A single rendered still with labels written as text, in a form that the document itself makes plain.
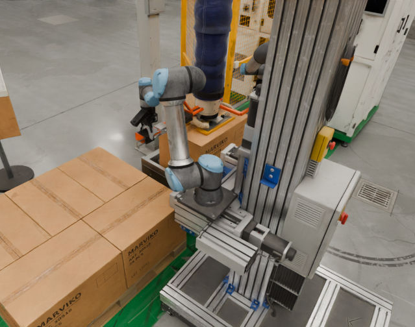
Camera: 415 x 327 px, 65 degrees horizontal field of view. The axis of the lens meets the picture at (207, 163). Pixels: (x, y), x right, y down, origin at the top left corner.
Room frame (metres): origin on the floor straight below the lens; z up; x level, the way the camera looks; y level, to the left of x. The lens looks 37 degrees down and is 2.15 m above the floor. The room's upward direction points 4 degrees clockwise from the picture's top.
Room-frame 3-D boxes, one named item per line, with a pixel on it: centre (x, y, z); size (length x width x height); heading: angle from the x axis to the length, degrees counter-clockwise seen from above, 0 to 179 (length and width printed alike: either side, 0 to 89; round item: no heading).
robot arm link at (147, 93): (1.59, 0.31, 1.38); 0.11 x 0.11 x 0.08; 27
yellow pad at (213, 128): (2.09, -0.05, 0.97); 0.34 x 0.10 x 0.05; 144
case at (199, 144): (2.15, 0.03, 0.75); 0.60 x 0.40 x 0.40; 144
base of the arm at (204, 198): (1.21, -0.02, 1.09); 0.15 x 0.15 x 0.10
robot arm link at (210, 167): (1.21, -0.01, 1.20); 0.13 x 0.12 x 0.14; 117
